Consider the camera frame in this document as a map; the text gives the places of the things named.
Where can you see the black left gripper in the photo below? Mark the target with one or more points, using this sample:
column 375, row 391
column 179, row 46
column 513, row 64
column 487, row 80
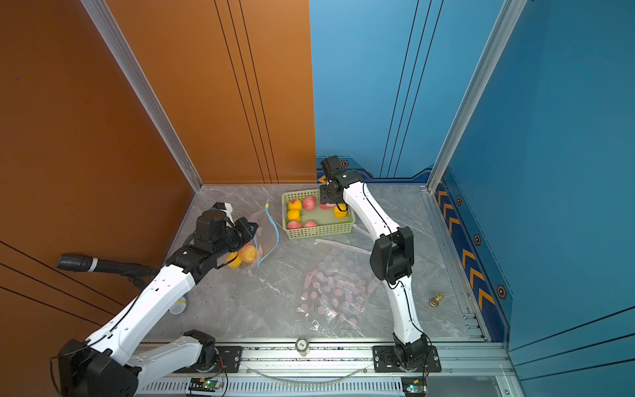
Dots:
column 241, row 224

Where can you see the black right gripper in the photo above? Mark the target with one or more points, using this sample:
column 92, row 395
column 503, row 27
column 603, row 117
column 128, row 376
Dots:
column 323, row 194

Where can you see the clear zip-top bag blue zipper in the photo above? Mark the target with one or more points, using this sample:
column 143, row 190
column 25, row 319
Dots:
column 266, row 239

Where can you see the yellow peach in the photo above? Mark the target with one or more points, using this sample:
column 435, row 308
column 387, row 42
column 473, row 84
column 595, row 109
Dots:
column 233, row 260

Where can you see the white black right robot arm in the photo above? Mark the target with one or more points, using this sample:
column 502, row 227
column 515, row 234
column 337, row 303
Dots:
column 391, row 260

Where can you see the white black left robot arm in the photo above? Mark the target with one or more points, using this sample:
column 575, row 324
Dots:
column 106, row 362

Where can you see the pink-trimmed bag of bags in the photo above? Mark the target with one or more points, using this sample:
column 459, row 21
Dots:
column 336, row 289

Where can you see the green perforated plastic basket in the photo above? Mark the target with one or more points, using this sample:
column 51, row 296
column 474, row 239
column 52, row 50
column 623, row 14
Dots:
column 303, row 215

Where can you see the blue handheld microphone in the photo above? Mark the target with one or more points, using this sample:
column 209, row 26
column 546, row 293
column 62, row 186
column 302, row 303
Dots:
column 179, row 306

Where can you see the round silver knob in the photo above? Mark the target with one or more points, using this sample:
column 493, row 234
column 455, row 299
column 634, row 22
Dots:
column 302, row 346

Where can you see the small brass weight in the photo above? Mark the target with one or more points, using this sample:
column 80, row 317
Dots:
column 436, row 300

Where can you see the green circuit board left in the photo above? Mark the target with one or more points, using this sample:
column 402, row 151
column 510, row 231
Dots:
column 205, row 385

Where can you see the green circuit board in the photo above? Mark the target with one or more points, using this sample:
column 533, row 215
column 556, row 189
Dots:
column 414, row 387
column 205, row 385

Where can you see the black microphone on stand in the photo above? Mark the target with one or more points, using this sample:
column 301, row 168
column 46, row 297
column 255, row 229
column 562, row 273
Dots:
column 135, row 273

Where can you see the green circuit board right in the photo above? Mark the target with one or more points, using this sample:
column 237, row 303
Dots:
column 414, row 387

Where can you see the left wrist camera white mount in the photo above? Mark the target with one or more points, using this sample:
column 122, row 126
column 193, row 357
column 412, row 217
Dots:
column 226, row 208

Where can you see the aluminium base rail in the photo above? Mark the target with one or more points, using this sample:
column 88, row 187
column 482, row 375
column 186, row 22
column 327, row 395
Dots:
column 344, row 367

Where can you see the aluminium corner post right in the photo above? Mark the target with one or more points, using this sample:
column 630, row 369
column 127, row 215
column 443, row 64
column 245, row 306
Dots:
column 497, row 41

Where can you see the aluminium corner post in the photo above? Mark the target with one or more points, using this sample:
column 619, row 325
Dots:
column 497, row 41
column 106, row 24

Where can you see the aluminium corner post left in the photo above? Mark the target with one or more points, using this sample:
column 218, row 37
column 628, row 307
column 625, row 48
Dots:
column 106, row 24

